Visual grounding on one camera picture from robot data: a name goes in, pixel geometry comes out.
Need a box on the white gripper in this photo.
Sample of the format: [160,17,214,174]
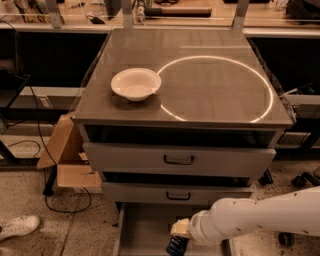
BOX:
[170,210,220,246]

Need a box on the dark blue rxbar wrapper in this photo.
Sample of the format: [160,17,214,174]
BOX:
[166,236,189,256]

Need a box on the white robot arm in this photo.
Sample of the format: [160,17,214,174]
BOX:
[169,186,320,250]

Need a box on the grey open bottom drawer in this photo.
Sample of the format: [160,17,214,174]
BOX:
[112,203,236,256]

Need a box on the grey middle drawer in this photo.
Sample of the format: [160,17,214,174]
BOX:
[101,182,252,205]

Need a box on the grey top drawer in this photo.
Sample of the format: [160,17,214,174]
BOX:
[83,142,276,178]

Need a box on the grey drawer cabinet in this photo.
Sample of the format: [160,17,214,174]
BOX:
[71,27,294,256]

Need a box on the black office chair base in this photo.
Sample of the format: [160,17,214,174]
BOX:
[259,167,320,247]

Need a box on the brown cardboard box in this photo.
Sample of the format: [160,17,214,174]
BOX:
[37,113,102,196]

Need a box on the white ceramic bowl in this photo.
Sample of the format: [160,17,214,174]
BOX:
[111,68,161,101]

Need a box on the white sneaker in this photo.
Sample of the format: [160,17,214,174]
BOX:
[0,215,40,241]

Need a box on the wooden background workbench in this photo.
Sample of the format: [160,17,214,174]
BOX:
[0,0,320,37]

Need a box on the black floor cable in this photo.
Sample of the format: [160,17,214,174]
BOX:
[0,19,92,214]

